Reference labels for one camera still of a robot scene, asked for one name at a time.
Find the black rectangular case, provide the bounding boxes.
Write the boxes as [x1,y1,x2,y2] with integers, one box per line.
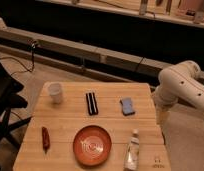
[86,92,98,115]

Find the blue sponge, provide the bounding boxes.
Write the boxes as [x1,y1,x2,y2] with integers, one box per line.
[120,98,135,116]

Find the black cable on floor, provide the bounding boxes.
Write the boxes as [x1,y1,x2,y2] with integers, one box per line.
[0,40,40,76]

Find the black office chair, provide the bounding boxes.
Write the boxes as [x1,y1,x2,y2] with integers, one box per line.
[0,62,31,149]

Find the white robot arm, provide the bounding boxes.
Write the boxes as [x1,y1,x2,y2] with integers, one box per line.
[152,60,204,125]

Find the orange round plate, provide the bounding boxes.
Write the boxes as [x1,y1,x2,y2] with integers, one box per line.
[73,125,112,166]

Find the white plastic cup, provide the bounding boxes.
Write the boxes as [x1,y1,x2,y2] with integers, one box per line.
[48,83,63,104]

